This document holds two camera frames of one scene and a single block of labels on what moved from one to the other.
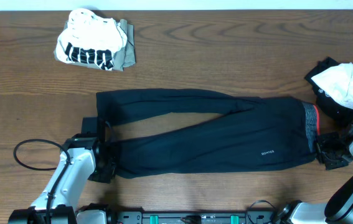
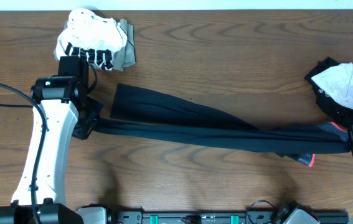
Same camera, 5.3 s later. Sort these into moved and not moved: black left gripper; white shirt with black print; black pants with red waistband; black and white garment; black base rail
Moved: black pants with red waistband; black left gripper
Not moved: white shirt with black print; black and white garment; black base rail
